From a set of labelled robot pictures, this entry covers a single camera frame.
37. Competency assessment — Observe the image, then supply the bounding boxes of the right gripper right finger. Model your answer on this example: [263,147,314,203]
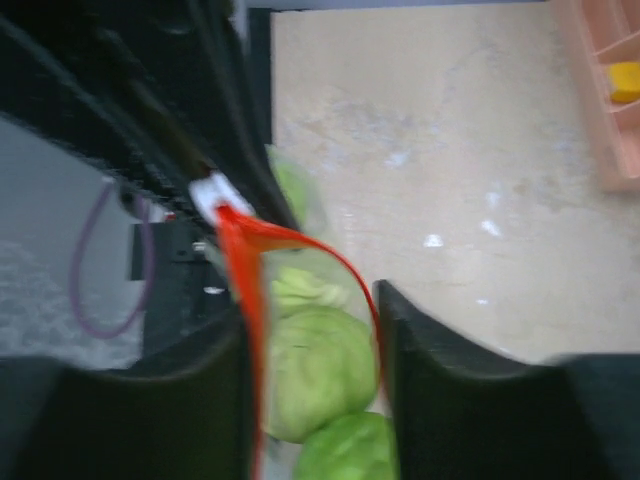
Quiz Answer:
[374,280,639,479]

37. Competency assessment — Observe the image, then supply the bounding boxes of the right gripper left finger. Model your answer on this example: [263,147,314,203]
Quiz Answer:
[1,311,253,479]

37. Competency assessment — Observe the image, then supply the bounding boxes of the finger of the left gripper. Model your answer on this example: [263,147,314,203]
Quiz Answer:
[1,1,298,231]

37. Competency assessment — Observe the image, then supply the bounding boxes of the green custard apple toy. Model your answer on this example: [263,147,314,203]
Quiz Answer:
[266,145,327,235]

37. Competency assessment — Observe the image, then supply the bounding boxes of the clear orange-zip bag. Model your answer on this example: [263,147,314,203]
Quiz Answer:
[189,171,392,479]

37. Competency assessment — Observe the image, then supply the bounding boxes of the yellow block in organizer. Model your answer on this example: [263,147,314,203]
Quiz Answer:
[607,61,640,104]

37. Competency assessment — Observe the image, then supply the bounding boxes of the orange plastic file organizer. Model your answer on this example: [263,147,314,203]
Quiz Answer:
[551,0,639,192]

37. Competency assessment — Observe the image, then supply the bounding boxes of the black aluminium base frame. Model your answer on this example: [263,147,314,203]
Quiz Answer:
[129,4,274,361]

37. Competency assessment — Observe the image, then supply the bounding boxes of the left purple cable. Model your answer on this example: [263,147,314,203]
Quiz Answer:
[69,184,155,339]

